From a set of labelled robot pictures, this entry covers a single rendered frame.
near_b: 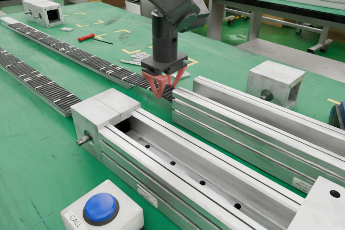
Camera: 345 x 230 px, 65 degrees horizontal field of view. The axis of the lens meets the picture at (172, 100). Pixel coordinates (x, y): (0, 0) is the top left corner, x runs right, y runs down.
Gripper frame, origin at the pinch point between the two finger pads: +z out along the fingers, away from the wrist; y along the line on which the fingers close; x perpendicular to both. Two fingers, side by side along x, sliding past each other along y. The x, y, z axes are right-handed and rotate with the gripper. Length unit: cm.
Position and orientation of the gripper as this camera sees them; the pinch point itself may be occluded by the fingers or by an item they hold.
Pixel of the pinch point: (165, 90)
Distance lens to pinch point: 68.1
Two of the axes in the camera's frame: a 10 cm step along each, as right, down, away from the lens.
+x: -7.7, -3.7, 5.2
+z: -0.2, 8.2, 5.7
